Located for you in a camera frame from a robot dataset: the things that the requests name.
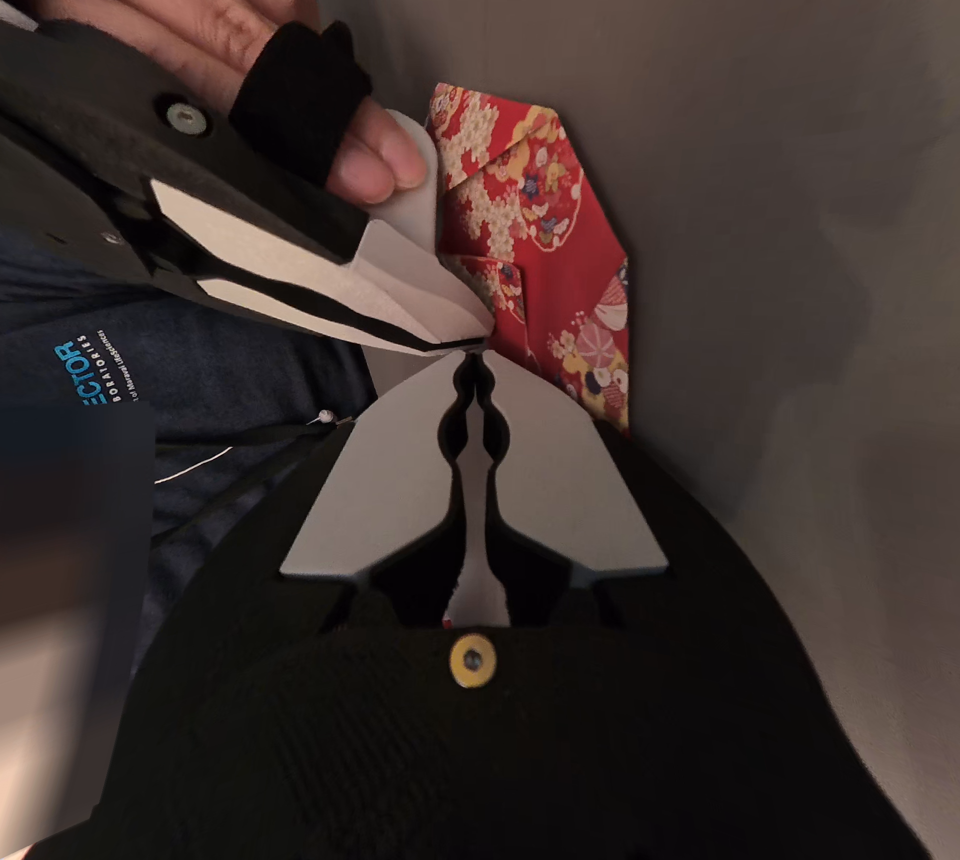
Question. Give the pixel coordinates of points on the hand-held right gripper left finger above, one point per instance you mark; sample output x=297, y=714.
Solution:
x=375, y=492

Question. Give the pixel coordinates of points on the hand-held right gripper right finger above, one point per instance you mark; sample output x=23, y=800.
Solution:
x=570, y=500

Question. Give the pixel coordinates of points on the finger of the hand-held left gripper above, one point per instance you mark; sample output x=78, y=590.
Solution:
x=262, y=237
x=259, y=299

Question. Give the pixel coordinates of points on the red floral origami paper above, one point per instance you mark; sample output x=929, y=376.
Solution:
x=525, y=214

